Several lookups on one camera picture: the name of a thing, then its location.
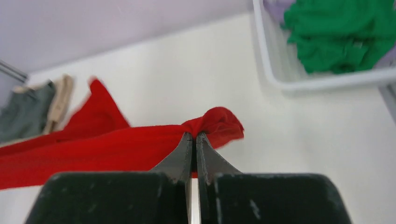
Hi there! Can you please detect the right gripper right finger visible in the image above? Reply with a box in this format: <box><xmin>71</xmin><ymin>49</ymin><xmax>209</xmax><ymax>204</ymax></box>
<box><xmin>196</xmin><ymin>133</ymin><xmax>241</xmax><ymax>186</ymax></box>

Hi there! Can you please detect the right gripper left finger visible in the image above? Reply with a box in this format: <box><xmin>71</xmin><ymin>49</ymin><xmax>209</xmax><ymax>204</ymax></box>
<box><xmin>149</xmin><ymin>133</ymin><xmax>193</xmax><ymax>185</ymax></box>

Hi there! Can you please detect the red t shirt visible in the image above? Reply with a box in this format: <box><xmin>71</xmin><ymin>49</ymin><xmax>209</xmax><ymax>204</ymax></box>
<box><xmin>0</xmin><ymin>78</ymin><xmax>244</xmax><ymax>189</ymax></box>

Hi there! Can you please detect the white plastic basket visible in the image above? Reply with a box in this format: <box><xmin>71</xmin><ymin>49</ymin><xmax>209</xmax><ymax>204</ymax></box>
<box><xmin>253</xmin><ymin>0</ymin><xmax>396</xmax><ymax>94</ymax></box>

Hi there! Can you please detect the folded beige t shirt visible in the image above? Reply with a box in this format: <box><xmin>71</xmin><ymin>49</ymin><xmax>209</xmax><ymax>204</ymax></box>
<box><xmin>0</xmin><ymin>74</ymin><xmax>74</xmax><ymax>147</ymax></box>

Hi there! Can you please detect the folded grey t shirt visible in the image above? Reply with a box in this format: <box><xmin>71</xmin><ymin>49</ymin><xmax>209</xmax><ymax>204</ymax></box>
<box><xmin>0</xmin><ymin>81</ymin><xmax>56</xmax><ymax>143</ymax></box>

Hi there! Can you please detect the lilac t shirt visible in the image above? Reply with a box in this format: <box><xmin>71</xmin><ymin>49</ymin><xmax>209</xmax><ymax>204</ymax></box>
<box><xmin>263</xmin><ymin>0</ymin><xmax>396</xmax><ymax>70</ymax></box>

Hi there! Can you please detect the green t shirt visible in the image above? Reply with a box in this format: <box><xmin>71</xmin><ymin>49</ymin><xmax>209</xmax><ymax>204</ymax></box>
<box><xmin>283</xmin><ymin>0</ymin><xmax>396</xmax><ymax>75</ymax></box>

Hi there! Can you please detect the left aluminium frame post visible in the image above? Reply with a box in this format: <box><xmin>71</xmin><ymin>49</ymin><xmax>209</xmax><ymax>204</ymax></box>
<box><xmin>0</xmin><ymin>60</ymin><xmax>28</xmax><ymax>83</ymax></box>

